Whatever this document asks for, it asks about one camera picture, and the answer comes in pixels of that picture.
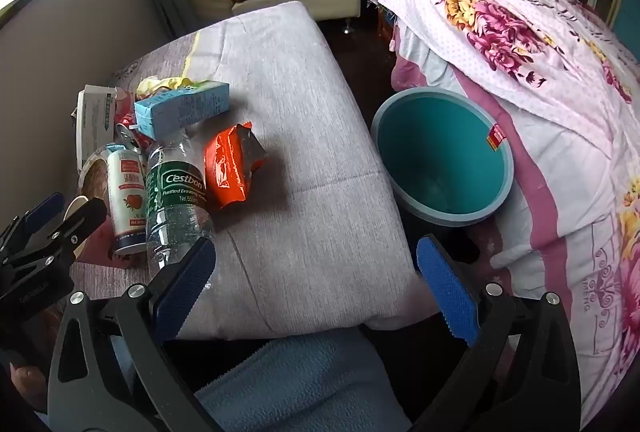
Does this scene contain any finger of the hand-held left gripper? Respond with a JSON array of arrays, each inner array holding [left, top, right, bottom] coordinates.
[[10, 197, 108, 273], [0, 192, 66, 257]]

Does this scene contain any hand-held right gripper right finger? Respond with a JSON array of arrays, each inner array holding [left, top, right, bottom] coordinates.
[[410, 234, 581, 432]]

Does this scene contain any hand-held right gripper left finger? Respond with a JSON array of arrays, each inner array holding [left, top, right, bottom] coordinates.
[[47, 237, 217, 432]]

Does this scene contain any round paper food bowl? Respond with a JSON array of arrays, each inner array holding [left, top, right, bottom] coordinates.
[[77, 144, 113, 207]]

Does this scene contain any white strawberry drink can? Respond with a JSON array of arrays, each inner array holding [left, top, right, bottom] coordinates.
[[106, 149, 148, 257]]

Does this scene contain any clear plastic water bottle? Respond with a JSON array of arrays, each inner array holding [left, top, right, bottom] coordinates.
[[145, 132, 217, 273]]

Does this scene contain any orange snack packet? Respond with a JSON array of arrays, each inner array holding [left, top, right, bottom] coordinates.
[[204, 122, 268, 210]]

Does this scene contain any teal plastic bin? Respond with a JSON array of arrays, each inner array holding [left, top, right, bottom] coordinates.
[[370, 86, 515, 227]]

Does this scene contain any light blue drink carton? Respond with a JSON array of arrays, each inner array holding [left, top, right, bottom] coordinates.
[[134, 80, 231, 140]]

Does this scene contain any yellow wrapper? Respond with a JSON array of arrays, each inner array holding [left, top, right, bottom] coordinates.
[[136, 76, 193, 95]]

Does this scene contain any person's left hand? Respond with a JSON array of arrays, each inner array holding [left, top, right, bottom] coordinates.
[[10, 364, 48, 413]]

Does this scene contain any red soda can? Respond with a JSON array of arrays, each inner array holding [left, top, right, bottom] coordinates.
[[115, 112, 156, 153]]

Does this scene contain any white medicine box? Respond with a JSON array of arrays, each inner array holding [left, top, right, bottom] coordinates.
[[75, 85, 121, 173]]

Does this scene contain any blue fleece cloth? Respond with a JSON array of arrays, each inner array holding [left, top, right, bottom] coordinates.
[[195, 329, 411, 432]]

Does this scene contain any grey bed blanket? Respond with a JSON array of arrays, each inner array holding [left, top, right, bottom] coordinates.
[[107, 0, 441, 343]]

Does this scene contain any pink floral quilt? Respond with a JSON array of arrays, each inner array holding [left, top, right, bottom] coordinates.
[[366, 0, 640, 432]]

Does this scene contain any wooden bedside cabinet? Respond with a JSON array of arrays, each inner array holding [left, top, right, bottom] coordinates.
[[376, 9, 401, 43]]

